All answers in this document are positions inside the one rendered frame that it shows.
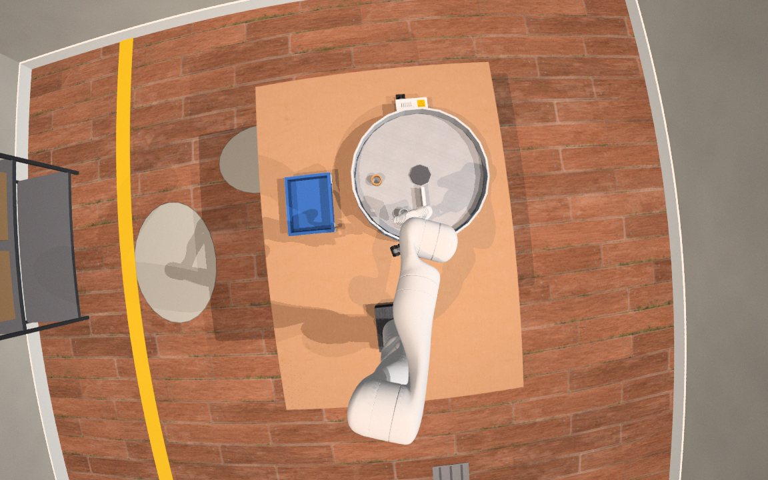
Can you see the blue crate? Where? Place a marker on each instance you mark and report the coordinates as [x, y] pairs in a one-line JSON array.
[[309, 204]]

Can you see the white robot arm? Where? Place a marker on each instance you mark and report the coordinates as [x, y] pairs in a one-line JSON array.
[[389, 411]]

